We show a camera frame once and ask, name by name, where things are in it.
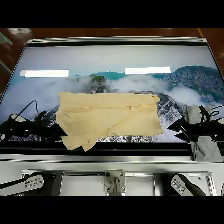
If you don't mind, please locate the silver frame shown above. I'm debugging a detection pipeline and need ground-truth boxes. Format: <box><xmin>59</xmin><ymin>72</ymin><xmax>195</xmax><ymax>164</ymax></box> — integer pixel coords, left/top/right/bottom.
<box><xmin>0</xmin><ymin>36</ymin><xmax>224</xmax><ymax>197</ymax></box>

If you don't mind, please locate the beige shirt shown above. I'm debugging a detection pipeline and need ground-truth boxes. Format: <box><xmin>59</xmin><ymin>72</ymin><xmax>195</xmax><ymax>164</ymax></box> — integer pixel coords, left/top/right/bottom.
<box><xmin>55</xmin><ymin>91</ymin><xmax>165</xmax><ymax>152</ymax></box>

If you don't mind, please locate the grey garment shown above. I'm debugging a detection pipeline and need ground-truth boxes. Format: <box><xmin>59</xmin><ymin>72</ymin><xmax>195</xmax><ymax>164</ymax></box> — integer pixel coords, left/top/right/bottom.
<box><xmin>185</xmin><ymin>104</ymin><xmax>224</xmax><ymax>163</ymax></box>

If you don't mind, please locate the black cable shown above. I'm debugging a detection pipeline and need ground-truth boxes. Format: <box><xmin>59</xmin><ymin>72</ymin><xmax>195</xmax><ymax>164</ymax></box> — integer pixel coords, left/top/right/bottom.
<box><xmin>14</xmin><ymin>99</ymin><xmax>40</xmax><ymax>118</ymax></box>

